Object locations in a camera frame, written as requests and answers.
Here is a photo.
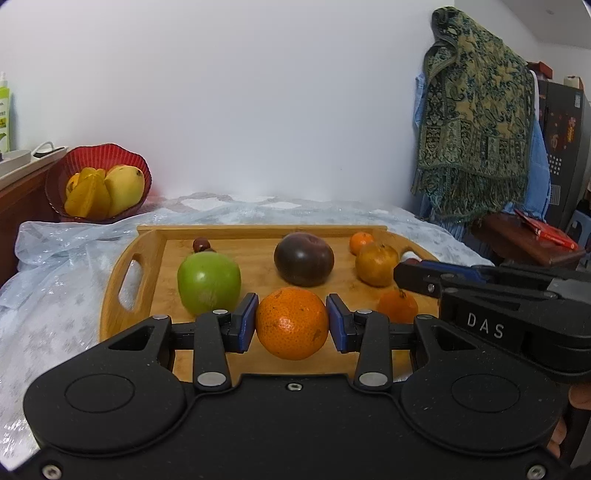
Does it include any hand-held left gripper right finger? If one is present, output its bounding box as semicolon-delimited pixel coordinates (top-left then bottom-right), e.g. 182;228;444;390
325;293;467;388

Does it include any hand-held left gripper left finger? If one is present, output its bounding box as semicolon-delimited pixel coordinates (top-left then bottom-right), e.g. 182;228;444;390
108;292;259;391

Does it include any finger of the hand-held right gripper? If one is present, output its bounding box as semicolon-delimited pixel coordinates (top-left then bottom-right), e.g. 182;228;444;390
418;260;555;289
394;261;455;296

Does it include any small mandarin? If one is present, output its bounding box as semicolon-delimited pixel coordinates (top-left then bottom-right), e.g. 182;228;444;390
378;288;419;324
348;232;376;256
255;287;330;361

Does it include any wooden tray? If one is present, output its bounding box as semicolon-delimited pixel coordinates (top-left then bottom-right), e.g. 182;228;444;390
99;224;439;386

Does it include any large brownish orange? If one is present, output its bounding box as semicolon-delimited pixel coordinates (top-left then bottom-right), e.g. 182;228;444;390
355;243;400;288

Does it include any green apple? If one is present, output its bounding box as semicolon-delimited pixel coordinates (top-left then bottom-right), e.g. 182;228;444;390
177;251;242;316

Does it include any dark purple round fruit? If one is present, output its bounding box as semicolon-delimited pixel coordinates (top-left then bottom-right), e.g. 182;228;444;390
274;233;335;287

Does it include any person's right hand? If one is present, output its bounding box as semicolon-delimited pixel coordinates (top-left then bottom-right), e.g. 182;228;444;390
547;384;591;462

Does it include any dark wooden stool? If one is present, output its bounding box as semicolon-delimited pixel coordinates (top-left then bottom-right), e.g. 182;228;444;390
471;212;587;271

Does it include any red packet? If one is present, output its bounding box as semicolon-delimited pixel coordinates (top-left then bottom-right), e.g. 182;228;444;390
514;209;579;251

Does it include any grey plastic stool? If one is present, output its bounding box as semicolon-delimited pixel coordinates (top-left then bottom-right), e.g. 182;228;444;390
564;210;591;259

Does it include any green patterned shawl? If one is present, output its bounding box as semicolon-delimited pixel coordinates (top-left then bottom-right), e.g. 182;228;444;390
411;7;539;222

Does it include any black cabinet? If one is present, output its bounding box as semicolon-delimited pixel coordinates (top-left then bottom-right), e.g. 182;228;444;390
536;78;591;232

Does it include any yellow mango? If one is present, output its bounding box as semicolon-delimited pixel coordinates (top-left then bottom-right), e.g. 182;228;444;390
104;165;145;217

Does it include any yellow starfruit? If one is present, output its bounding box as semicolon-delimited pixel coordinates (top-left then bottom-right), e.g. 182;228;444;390
64;167;112;219

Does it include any red fruit bowl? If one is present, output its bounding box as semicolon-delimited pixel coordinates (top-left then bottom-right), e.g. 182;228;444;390
45;144;152;225

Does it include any brown wooden cabinet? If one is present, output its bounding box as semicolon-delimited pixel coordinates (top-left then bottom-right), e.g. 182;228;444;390
0;157;65;287

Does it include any white tray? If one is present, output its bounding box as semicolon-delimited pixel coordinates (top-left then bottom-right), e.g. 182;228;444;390
0;141;69;180

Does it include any green label bottle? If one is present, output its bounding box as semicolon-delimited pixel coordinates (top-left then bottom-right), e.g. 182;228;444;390
0;71;12;155

